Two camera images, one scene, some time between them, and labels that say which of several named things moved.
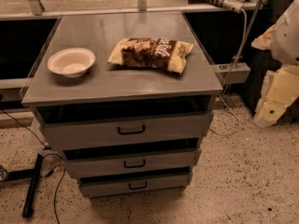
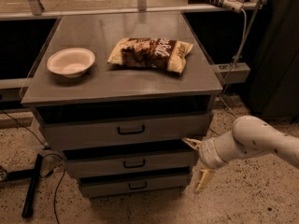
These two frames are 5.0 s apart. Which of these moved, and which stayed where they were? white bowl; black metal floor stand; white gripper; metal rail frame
Moved: white gripper
Stayed: white bowl; black metal floor stand; metal rail frame
